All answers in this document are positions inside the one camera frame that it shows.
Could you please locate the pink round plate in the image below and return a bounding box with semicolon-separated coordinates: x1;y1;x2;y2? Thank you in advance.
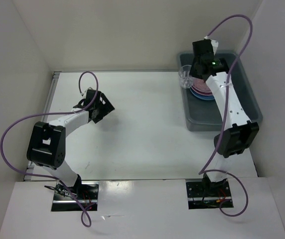
191;78;212;96

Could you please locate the blue round plate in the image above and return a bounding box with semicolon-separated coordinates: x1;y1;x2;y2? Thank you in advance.
190;88;215;101

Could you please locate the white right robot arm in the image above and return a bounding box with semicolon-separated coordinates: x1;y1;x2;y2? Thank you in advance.
190;38;259;196

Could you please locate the grey plastic bin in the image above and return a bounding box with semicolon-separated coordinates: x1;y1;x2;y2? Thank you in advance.
181;60;263;131

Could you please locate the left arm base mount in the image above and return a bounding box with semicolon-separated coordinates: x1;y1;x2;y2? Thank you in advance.
44;181;99;212

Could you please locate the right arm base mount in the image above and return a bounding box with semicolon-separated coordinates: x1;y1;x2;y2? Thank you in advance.
186;175;233;210

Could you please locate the clear plastic cup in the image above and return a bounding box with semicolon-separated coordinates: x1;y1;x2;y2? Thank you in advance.
178;65;194;89

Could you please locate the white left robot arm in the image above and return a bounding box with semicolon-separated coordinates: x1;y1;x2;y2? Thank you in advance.
27;89;115;199

